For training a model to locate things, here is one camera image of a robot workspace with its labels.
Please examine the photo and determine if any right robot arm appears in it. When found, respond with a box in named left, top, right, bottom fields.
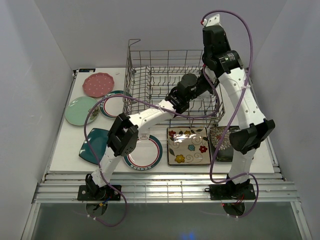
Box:
left=202, top=24, right=275, bottom=200

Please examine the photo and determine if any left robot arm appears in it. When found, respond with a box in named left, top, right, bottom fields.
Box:
left=85, top=73, right=219, bottom=200

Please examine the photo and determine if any beige floral square plate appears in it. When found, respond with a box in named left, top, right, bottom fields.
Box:
left=167, top=126, right=212, bottom=167

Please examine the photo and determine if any black floral square plate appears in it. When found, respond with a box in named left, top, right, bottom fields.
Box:
left=209, top=125, right=241, bottom=163

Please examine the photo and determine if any striped rim plate front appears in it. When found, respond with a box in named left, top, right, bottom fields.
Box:
left=124, top=134, right=163, bottom=172

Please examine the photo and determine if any striped rim plate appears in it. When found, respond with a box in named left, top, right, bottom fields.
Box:
left=99, top=90, right=131, bottom=119
left=124, top=134, right=163, bottom=172

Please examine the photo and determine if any striped rim plate rear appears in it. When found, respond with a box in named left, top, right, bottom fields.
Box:
left=99, top=90, right=131, bottom=119

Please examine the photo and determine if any pink dotted plate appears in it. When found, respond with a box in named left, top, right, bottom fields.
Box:
left=82, top=72, right=115, bottom=98

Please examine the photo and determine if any teal square plate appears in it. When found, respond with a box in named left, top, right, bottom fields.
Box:
left=78, top=128, right=109, bottom=165

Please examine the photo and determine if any left corner logo sticker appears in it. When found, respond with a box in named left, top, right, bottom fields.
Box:
left=78, top=68, right=96, bottom=73

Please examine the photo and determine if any mint green plate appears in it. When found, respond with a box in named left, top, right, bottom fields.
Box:
left=64, top=96, right=98, bottom=127

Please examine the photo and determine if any grey wire dish rack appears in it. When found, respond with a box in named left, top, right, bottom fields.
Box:
left=123, top=38, right=225, bottom=127

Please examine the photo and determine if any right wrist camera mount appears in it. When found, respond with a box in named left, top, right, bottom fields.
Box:
left=201, top=14, right=221, bottom=27

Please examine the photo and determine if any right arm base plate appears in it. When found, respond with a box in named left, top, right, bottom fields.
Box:
left=204, top=183, right=256, bottom=200

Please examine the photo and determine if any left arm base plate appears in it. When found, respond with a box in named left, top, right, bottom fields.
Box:
left=77, top=185, right=122, bottom=202

